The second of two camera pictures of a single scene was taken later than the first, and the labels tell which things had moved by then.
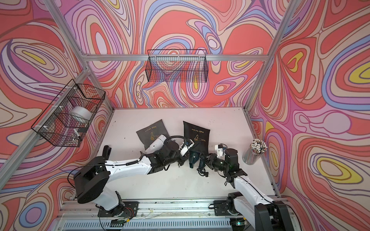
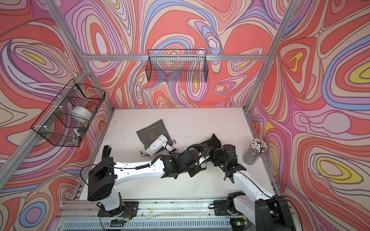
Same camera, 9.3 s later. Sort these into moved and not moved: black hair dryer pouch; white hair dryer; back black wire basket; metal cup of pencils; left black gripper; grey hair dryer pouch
Moved: black hair dryer pouch; left black gripper
Not moved: metal cup of pencils; grey hair dryer pouch; white hair dryer; back black wire basket
